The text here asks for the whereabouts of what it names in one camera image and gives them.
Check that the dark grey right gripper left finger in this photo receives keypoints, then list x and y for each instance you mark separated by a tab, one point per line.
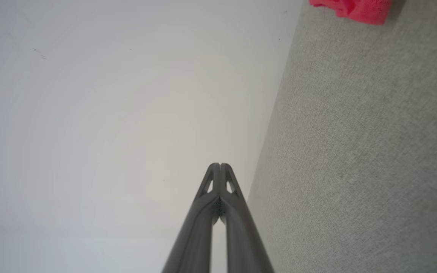
195	242

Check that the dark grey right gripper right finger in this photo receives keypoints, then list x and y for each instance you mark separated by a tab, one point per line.
241	242

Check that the red white jersey garment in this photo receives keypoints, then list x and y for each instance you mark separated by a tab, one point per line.
362	11

